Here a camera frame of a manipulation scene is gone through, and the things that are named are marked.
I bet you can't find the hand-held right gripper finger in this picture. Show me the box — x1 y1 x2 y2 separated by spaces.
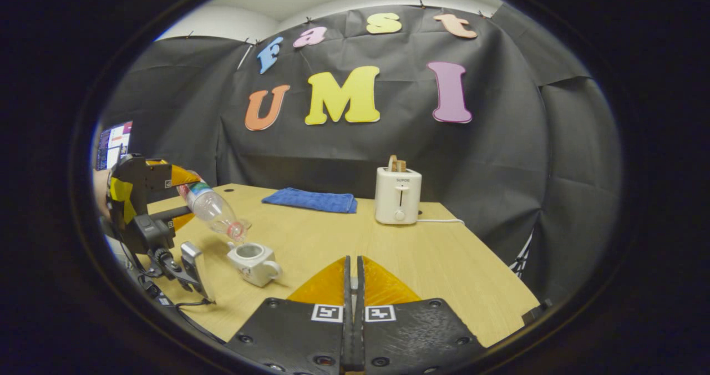
225 255 354 375
357 255 490 375

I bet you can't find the computer monitor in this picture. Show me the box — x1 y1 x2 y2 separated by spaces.
95 121 134 171

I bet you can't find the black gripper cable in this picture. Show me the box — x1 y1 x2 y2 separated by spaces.
133 270 227 345

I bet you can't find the blue towel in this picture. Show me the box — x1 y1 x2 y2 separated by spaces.
261 187 359 215

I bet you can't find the white toaster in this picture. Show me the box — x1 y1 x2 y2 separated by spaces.
374 166 423 226

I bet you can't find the clear plastic water bottle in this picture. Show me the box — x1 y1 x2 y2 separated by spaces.
176 178 251 242

